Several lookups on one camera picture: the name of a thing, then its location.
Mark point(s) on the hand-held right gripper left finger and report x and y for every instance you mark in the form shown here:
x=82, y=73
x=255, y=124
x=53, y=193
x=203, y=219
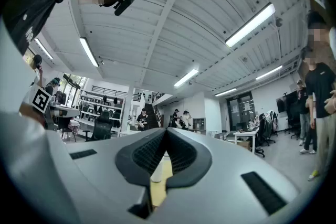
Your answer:
x=99, y=170

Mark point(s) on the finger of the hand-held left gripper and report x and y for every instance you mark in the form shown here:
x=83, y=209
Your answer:
x=72, y=112

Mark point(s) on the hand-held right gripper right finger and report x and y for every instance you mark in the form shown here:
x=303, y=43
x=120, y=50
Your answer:
x=223, y=186

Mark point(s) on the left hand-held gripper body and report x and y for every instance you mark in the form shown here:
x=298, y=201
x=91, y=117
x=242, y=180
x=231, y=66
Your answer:
x=41, y=99

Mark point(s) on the person's left forearm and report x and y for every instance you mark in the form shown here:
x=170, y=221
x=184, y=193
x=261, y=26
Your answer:
x=31, y=114

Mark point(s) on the white storage shelving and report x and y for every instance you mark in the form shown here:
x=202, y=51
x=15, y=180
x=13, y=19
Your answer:
x=90, y=99

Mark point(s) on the large window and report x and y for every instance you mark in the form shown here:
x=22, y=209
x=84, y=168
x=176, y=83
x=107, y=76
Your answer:
x=73, y=89

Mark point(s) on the black office chair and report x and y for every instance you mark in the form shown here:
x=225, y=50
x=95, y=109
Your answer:
x=294, y=118
x=262, y=128
x=101, y=126

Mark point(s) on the brown cardboard box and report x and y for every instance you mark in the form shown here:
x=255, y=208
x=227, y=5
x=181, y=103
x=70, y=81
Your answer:
x=244, y=144

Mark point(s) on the grey storage crate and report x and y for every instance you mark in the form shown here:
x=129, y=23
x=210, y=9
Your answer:
x=221, y=136

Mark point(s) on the long ceiling light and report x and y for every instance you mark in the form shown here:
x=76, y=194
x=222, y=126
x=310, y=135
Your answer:
x=186, y=78
x=225, y=92
x=249, y=25
x=269, y=72
x=88, y=52
x=43, y=48

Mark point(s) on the white desk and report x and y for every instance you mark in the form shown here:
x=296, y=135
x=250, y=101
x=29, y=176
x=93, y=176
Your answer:
x=245, y=132

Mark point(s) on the black staircase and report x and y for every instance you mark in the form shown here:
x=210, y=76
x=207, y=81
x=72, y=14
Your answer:
x=153, y=115

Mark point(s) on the black double door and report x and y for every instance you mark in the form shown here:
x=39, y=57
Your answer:
x=240, y=110

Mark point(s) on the round ceiling fixture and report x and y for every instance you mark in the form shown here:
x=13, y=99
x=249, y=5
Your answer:
x=279, y=22

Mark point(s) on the black wall screen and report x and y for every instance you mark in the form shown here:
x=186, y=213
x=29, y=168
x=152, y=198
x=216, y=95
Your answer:
x=286, y=102

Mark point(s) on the black head camera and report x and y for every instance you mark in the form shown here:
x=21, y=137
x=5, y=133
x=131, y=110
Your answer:
x=124, y=5

